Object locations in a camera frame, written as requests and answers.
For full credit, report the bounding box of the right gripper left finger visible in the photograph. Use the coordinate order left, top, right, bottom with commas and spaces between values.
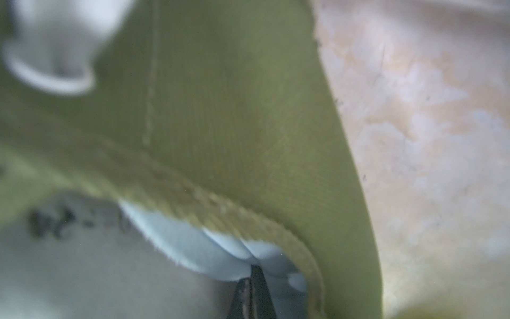
227, 278, 251, 319

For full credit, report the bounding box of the olive green shoe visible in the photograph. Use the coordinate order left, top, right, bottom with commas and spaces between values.
1, 1, 383, 318

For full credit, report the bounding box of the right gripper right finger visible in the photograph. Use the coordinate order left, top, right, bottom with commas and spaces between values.
250, 265, 277, 319

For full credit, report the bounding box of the grey-blue insole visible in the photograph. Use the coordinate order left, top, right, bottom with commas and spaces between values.
120, 202, 307, 318

